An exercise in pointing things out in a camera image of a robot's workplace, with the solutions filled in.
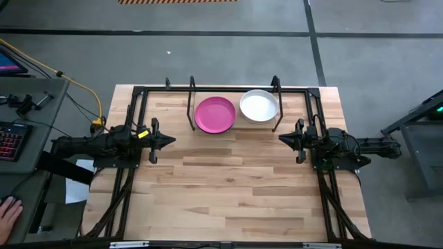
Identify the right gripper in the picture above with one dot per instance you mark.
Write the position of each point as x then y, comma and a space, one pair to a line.
300, 143

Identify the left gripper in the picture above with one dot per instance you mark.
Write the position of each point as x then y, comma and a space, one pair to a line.
154, 141

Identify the white round plate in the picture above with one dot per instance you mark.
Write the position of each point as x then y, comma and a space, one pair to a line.
258, 105

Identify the pink round plate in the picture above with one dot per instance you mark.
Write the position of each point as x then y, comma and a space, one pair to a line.
214, 114

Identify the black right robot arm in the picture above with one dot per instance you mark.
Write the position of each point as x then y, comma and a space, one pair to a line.
346, 143

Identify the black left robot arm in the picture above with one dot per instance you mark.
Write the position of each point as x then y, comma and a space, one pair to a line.
100, 141

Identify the yellow tag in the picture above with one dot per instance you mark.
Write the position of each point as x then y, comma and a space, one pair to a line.
143, 134

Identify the white paper sheet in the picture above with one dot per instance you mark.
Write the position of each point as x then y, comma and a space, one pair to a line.
76, 188

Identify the grey metal stand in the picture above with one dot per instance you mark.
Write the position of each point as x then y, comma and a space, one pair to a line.
415, 138

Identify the grey side table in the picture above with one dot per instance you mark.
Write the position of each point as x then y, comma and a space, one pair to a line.
41, 114

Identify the black clamp tool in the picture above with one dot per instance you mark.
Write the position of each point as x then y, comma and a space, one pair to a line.
27, 102

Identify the keyboard with red backlight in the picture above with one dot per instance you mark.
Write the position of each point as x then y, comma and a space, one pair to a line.
12, 141

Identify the black computer mouse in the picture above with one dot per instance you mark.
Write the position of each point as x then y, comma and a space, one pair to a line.
14, 198

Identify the monitor with pink blue screen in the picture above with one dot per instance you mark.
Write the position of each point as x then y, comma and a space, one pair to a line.
8, 64

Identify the person's hand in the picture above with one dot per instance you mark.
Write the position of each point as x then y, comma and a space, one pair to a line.
8, 219

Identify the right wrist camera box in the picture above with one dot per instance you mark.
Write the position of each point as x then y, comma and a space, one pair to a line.
310, 132

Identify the black aluminium table frame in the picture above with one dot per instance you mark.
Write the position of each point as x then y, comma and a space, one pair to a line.
162, 89

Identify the wooden shelf black metal frame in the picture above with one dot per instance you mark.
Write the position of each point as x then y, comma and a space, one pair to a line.
237, 121

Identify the silver metal bracket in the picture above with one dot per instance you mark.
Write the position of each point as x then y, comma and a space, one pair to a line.
322, 245
128, 245

